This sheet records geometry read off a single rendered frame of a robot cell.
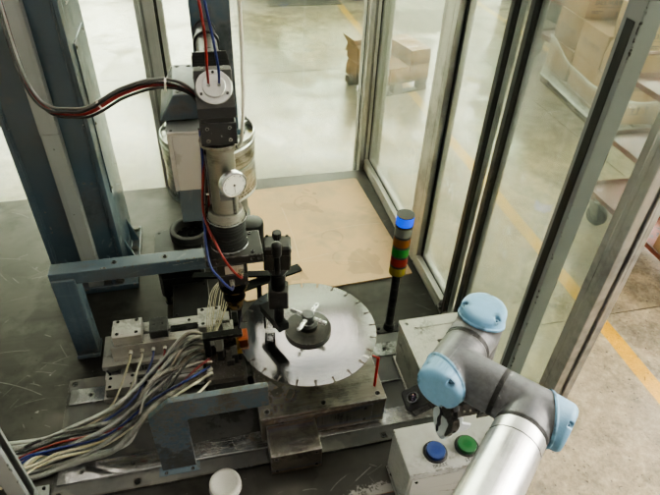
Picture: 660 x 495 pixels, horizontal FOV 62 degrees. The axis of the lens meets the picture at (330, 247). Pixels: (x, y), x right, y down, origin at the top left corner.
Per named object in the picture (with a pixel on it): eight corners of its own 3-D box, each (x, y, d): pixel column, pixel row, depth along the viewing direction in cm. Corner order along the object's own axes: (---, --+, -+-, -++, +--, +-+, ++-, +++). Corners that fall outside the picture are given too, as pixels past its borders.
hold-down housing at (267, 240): (291, 297, 124) (290, 224, 111) (291, 312, 120) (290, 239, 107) (266, 297, 123) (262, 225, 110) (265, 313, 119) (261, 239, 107)
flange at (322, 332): (302, 355, 127) (302, 347, 125) (275, 326, 133) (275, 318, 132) (340, 333, 132) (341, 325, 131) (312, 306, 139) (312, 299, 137)
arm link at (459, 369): (487, 400, 76) (517, 351, 83) (415, 360, 81) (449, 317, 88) (475, 432, 81) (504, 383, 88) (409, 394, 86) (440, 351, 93)
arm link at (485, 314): (450, 309, 87) (472, 281, 92) (439, 356, 94) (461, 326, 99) (497, 332, 83) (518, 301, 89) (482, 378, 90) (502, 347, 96)
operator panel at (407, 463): (496, 444, 133) (511, 407, 124) (518, 486, 125) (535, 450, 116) (385, 466, 128) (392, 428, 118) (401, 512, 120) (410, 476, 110)
